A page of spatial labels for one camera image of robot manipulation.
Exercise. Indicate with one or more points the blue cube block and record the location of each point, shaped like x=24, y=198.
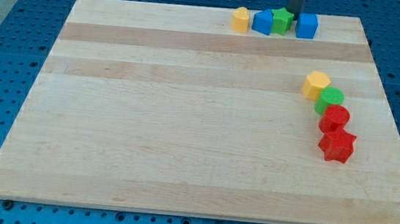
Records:
x=306, y=26

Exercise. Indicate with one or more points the grey pusher rod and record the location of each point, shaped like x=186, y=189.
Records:
x=295, y=7

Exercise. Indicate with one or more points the blue pentagon block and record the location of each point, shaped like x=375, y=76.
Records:
x=263, y=22

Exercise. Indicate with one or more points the red cylinder block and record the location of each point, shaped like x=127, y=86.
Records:
x=335, y=116

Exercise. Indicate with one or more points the green star block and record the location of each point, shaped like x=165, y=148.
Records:
x=282, y=21

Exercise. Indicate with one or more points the wooden board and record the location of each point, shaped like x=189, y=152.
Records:
x=162, y=108

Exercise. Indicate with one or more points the yellow heart block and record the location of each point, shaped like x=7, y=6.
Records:
x=240, y=20

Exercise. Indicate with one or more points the green cylinder block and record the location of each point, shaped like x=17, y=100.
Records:
x=327, y=97

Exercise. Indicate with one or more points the yellow hexagon block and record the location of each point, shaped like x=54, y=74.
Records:
x=314, y=83

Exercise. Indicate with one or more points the red star block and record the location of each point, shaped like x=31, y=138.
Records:
x=337, y=145

